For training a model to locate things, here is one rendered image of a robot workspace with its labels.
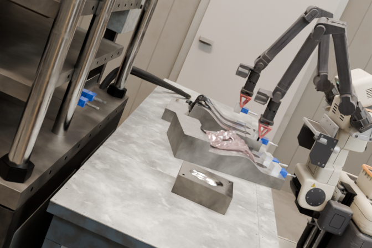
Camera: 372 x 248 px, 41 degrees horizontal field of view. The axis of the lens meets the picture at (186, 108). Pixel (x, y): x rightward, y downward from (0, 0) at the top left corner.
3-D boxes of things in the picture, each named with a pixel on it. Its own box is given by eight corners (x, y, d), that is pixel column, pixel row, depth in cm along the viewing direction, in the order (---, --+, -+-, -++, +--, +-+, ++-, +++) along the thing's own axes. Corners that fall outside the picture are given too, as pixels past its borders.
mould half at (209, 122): (253, 144, 266) (264, 122, 262) (254, 159, 240) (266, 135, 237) (169, 107, 266) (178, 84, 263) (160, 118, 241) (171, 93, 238)
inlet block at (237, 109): (255, 118, 275) (259, 109, 274) (255, 120, 270) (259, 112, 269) (233, 109, 275) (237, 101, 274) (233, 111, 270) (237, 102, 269)
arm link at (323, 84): (336, 6, 248) (331, 4, 257) (309, 7, 249) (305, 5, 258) (330, 92, 262) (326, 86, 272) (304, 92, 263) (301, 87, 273)
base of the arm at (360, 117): (378, 124, 221) (368, 116, 233) (370, 109, 219) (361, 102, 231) (360, 133, 222) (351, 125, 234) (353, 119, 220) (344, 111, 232)
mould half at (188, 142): (261, 164, 237) (271, 144, 235) (279, 190, 213) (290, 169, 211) (166, 133, 224) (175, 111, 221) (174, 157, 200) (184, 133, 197)
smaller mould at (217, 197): (226, 197, 183) (233, 181, 181) (224, 215, 168) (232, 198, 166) (176, 176, 183) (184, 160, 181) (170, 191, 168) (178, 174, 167)
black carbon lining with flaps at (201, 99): (248, 130, 258) (256, 115, 256) (249, 139, 243) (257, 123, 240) (187, 104, 259) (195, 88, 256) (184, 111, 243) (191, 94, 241)
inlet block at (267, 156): (282, 168, 235) (287, 159, 234) (286, 173, 230) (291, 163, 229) (258, 160, 231) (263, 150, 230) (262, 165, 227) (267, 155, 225)
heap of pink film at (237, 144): (247, 149, 230) (254, 135, 228) (258, 166, 213) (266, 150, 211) (197, 133, 223) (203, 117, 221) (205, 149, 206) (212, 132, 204)
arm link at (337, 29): (345, 20, 203) (348, 13, 211) (312, 24, 209) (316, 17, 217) (356, 115, 221) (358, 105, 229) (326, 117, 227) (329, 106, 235)
